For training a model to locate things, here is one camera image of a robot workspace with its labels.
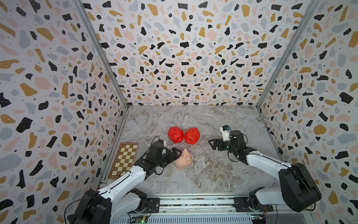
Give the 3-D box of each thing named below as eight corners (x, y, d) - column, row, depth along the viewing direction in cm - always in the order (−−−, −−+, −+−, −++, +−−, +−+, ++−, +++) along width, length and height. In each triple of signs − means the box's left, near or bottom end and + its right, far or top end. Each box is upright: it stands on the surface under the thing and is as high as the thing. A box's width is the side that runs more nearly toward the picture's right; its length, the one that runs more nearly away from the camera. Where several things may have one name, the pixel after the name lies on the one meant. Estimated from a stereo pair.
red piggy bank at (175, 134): (166, 140, 102) (165, 133, 94) (171, 132, 106) (170, 124, 99) (180, 145, 99) (179, 138, 92) (184, 136, 104) (184, 129, 97)
